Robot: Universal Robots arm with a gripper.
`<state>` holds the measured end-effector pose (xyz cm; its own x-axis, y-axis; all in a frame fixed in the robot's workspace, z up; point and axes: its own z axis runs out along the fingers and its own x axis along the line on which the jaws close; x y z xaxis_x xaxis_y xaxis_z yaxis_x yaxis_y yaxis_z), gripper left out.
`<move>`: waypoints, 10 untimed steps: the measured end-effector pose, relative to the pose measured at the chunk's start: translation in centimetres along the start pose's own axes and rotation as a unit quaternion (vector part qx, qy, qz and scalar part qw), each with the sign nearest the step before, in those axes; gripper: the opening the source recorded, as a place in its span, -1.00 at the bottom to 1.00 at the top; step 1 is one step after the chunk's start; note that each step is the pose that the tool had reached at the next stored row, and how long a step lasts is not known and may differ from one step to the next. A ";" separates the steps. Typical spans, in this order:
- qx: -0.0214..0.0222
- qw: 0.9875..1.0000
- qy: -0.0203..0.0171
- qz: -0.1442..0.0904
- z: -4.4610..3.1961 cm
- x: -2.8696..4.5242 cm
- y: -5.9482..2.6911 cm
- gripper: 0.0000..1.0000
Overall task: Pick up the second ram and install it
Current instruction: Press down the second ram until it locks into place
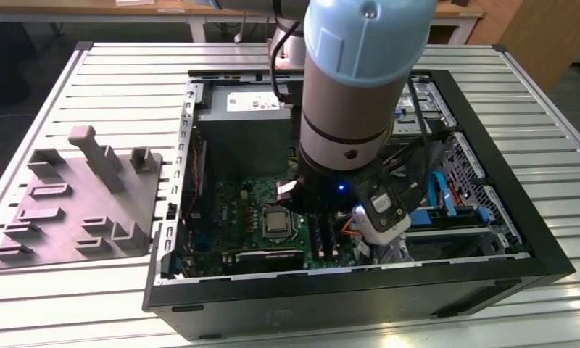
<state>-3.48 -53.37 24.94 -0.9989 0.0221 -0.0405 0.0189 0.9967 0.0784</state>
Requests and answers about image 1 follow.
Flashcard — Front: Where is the brown wooden cabinet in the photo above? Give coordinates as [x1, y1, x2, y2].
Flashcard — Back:
[469, 0, 580, 94]

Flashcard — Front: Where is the grey power supply unit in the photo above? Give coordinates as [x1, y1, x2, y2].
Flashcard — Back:
[192, 83, 304, 178]

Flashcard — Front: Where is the black CPU socket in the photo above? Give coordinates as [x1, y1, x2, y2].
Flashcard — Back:
[259, 203, 299, 244]

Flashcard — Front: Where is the black PC case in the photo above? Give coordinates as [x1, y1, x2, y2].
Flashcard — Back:
[142, 68, 577, 341]

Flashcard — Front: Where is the grey parts rack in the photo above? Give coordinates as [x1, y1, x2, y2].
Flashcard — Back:
[0, 125, 168, 269]

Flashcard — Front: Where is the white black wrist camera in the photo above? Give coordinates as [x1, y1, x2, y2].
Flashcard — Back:
[351, 191, 414, 246]

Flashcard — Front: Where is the hard disk in blue carrier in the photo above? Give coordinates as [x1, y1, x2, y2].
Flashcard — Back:
[408, 206, 490, 230]

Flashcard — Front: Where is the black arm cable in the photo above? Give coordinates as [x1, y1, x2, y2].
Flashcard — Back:
[406, 78, 433, 204]
[270, 17, 314, 107]

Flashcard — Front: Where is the metal optical drive cage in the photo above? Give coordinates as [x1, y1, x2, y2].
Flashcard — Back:
[391, 74, 459, 155]

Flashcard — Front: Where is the green motherboard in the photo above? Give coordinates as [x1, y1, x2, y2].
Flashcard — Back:
[182, 176, 368, 270]

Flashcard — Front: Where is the blue SATA cable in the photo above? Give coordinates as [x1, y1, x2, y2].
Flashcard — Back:
[427, 170, 459, 217]

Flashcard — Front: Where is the metal disk bay cage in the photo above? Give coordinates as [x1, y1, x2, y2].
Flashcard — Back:
[399, 208, 533, 262]

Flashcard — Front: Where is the long wooden desk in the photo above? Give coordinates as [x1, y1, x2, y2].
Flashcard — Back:
[0, 0, 485, 44]

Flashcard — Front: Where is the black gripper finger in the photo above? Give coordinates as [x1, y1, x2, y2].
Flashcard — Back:
[274, 180, 302, 210]

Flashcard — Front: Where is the silver CPU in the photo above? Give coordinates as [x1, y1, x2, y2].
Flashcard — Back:
[264, 210, 291, 233]

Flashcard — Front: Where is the orange wire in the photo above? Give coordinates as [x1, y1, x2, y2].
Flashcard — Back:
[340, 217, 364, 237]

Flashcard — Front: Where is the black graphics card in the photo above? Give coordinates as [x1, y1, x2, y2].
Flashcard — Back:
[222, 246, 306, 275]

